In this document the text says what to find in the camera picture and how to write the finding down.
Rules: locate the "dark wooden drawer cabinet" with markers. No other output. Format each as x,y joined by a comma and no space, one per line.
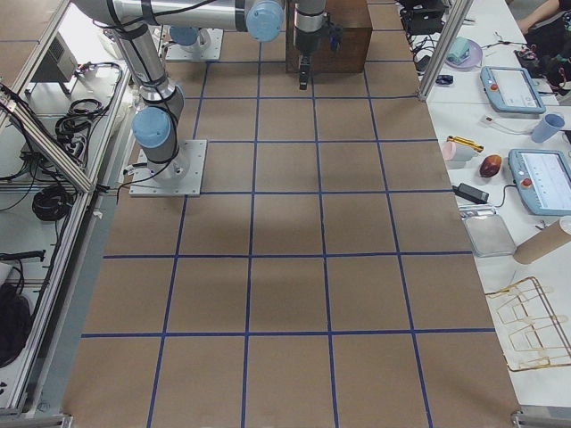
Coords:
348,54

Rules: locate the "teal cloth item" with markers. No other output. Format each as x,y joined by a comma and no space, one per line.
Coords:
459,52

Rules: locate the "lavender plate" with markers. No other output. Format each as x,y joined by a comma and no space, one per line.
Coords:
475,56

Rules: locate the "pink cup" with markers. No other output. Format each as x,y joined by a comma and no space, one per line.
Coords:
453,151

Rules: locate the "upper blue teach pendant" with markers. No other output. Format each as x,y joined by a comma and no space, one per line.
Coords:
511,90

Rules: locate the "blue teach pendant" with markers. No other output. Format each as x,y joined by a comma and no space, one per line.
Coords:
542,178
511,90

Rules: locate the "red brown fruit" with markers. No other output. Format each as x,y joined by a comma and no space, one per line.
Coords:
490,166

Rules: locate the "black power adapter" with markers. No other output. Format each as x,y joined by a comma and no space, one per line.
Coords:
470,193

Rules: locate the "grey control box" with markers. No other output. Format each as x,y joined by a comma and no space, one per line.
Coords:
58,66

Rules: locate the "clear plastic tray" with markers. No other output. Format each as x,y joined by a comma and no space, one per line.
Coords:
487,231

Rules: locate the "light blue plastic cup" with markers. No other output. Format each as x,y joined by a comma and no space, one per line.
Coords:
549,125

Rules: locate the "lower blue teach pendant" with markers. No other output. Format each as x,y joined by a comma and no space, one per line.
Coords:
542,178

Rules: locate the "cardboard tube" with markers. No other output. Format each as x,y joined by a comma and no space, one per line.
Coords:
549,239

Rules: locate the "aluminium frame post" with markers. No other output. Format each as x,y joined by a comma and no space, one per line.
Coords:
456,17

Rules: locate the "gold wire rack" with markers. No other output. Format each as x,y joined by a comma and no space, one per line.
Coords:
524,324

